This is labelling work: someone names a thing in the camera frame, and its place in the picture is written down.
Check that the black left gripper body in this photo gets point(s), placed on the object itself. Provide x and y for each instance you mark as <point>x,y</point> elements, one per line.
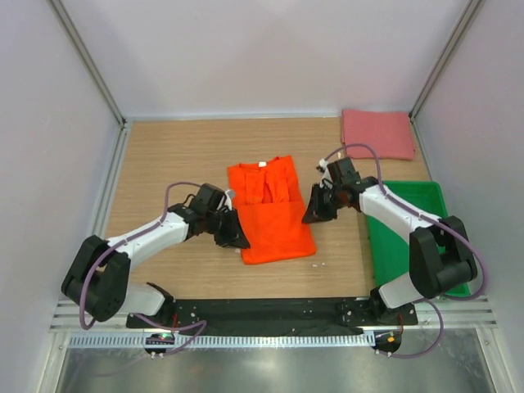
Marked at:
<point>217,221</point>

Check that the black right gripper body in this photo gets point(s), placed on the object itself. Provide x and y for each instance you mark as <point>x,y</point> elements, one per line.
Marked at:
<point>336,196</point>

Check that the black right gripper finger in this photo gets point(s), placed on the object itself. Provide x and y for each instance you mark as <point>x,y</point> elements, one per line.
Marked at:
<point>323,214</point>
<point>316,199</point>

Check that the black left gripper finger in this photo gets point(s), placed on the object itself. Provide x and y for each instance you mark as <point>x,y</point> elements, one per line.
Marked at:
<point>227,241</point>
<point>235,229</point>

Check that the orange t shirt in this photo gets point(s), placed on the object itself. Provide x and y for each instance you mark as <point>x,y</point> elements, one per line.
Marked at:
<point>270,209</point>

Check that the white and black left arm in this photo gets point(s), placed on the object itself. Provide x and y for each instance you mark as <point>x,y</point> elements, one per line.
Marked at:
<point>98,279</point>

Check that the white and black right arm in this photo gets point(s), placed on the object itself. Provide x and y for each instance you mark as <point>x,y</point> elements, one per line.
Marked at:
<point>439,256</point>

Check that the green plastic tray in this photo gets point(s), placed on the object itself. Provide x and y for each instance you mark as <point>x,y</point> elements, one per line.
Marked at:
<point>390,252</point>

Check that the folded pink t shirt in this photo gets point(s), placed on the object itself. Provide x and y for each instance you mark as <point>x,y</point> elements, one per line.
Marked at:
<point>387,133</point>

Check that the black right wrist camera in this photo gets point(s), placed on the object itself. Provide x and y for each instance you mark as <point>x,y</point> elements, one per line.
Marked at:
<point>342,172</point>

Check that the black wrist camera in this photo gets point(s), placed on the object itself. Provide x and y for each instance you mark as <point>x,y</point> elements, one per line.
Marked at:
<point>210,198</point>
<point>342,172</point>

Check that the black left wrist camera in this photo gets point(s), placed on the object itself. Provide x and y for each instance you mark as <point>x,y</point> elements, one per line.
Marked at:
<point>210,198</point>

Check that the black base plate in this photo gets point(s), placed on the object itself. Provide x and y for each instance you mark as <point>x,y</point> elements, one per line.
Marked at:
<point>272,317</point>

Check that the white slotted cable duct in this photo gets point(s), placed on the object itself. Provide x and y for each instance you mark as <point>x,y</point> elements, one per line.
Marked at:
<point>163,340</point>

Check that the aluminium front frame rail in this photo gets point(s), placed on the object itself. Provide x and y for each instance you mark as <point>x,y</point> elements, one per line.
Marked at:
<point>453,314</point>

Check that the left aluminium corner post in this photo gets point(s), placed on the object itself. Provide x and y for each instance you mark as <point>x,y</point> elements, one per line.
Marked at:
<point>71,32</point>

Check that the aluminium corner post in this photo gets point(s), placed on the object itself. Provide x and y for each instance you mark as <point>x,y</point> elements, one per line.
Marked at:
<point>71,32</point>
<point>457,35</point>

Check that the right aluminium corner post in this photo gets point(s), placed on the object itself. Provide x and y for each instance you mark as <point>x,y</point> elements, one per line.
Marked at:
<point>457,35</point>

